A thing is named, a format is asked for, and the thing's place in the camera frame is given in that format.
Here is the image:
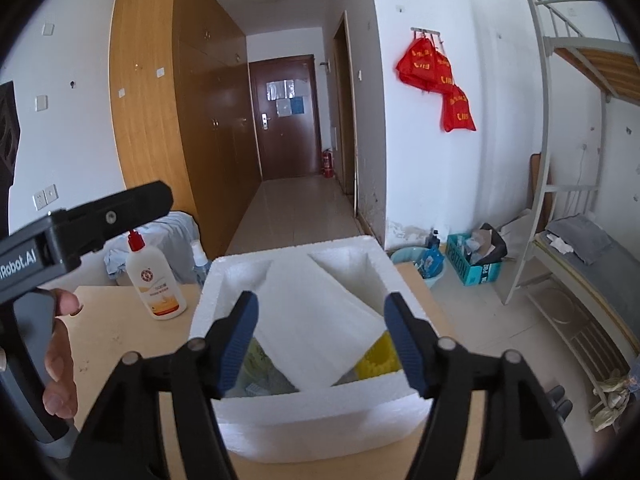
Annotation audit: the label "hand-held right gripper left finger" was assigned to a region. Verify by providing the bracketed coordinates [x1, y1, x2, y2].
[72, 290, 260, 480]

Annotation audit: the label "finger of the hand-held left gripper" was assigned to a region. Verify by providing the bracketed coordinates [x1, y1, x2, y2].
[47, 180, 174, 264]

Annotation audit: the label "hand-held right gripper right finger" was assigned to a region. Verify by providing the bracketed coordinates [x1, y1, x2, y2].
[382, 292, 581, 480]

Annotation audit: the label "white foam box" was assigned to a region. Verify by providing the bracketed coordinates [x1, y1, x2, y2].
[189, 234, 441, 465]

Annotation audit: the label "person's left hand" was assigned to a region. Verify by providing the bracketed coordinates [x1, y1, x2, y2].
[41, 287, 84, 419]

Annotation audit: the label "light blue bedding bundle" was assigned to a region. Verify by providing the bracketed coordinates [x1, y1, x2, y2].
[104, 211, 201, 286]

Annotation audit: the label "light blue plastic basin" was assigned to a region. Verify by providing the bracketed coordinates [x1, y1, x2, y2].
[390, 246, 446, 289]

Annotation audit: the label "blue spray bottle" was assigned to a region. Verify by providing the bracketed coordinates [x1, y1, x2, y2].
[190, 239, 211, 286]

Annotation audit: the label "white lotion pump bottle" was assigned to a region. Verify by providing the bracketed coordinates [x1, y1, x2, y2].
[125, 230, 188, 321]

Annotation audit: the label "teal cardboard box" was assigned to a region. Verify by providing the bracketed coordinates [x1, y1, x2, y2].
[446, 232, 503, 287]

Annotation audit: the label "wooden wardrobe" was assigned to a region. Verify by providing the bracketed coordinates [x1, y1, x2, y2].
[109, 0, 261, 271]

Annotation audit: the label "dark crumpled bag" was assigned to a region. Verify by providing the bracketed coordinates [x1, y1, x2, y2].
[467, 222, 508, 266]

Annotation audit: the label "dark brown entrance door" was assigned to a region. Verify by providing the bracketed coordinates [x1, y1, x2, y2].
[248, 55, 323, 181]

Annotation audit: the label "grey folded blanket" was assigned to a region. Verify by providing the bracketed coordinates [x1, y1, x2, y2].
[545, 214, 612, 266]

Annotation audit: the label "brown wooden board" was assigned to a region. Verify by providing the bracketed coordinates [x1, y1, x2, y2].
[530, 152, 556, 233]

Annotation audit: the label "beige slippers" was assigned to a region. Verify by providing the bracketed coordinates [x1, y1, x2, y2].
[592, 375, 629, 433]

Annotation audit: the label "red tote bag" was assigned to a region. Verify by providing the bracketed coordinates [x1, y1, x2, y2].
[441, 85, 477, 133]
[432, 50, 458, 94]
[395, 35, 440, 92]

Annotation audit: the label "wooden side door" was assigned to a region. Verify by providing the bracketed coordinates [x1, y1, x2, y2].
[332, 10, 358, 196]

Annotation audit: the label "grey metal bunk bed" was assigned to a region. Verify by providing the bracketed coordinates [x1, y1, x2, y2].
[502, 0, 640, 433]

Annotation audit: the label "white wall sockets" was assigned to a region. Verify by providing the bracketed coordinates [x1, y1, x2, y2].
[32, 185, 59, 211]

